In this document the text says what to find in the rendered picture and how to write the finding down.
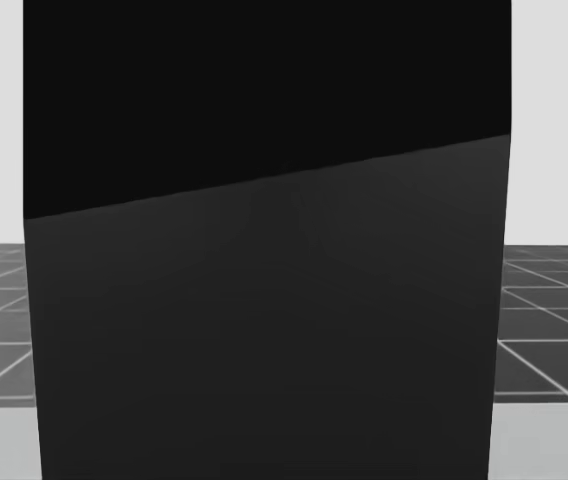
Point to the black screen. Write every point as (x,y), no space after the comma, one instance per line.
(264,250)

